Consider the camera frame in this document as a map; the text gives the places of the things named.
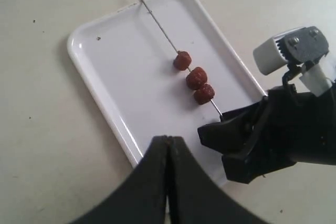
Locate thin metal skewer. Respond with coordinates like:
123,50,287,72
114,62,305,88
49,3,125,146
140,0,223,121

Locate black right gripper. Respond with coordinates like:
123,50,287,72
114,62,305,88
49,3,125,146
197,87,335,184

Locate white plastic tray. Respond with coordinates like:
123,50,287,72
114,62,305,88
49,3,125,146
67,0,265,185

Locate brown date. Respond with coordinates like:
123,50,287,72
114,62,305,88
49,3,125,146
186,67,208,90
193,83,215,105
173,51,192,71

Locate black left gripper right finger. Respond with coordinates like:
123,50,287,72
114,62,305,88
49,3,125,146
166,136,266,223

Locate black right camera cable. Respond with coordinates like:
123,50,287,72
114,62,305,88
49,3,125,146
281,61,305,106

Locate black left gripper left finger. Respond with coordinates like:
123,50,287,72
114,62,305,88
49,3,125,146
72,136,168,223

